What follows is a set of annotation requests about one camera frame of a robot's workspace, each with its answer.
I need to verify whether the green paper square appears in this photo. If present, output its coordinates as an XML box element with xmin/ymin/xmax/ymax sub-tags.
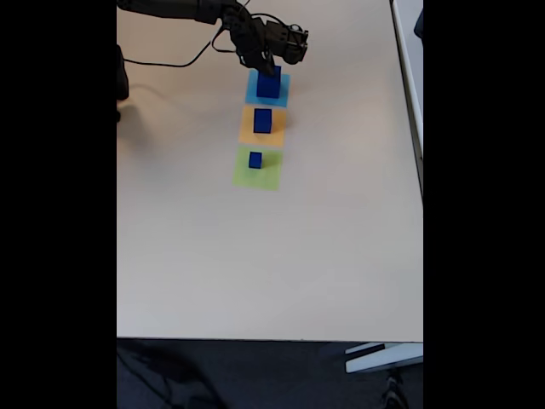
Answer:
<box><xmin>232</xmin><ymin>144</ymin><xmax>284</xmax><ymax>192</ymax></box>

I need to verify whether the thin black camera cable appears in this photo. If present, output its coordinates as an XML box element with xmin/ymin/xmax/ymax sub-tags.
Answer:
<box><xmin>123</xmin><ymin>16</ymin><xmax>239</xmax><ymax>69</ymax></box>

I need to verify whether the white side table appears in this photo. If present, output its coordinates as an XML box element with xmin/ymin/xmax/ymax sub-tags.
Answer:
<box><xmin>390</xmin><ymin>0</ymin><xmax>424</xmax><ymax>201</ymax></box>

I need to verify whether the black motor cable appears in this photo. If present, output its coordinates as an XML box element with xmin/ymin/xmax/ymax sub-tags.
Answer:
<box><xmin>250</xmin><ymin>11</ymin><xmax>295</xmax><ymax>31</ymax></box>

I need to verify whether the white table foot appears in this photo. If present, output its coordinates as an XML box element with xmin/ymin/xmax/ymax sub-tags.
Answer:
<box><xmin>344</xmin><ymin>342</ymin><xmax>424</xmax><ymax>375</ymax></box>

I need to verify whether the medium blue cube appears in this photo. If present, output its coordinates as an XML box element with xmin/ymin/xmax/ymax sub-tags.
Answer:
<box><xmin>253</xmin><ymin>108</ymin><xmax>273</xmax><ymax>134</ymax></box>

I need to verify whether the black stand leg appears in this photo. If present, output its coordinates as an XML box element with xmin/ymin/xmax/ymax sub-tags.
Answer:
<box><xmin>378</xmin><ymin>368</ymin><xmax>412</xmax><ymax>409</ymax></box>

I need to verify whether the large blue cube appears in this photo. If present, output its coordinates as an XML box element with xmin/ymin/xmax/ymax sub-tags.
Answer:
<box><xmin>255</xmin><ymin>64</ymin><xmax>282</xmax><ymax>100</ymax></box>

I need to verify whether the blue paper square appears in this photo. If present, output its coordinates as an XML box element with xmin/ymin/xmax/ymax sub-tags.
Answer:
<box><xmin>244</xmin><ymin>69</ymin><xmax>291</xmax><ymax>107</ymax></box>

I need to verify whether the orange paper square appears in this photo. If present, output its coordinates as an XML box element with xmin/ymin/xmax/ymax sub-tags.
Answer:
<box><xmin>237</xmin><ymin>104</ymin><xmax>287</xmax><ymax>149</ymax></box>

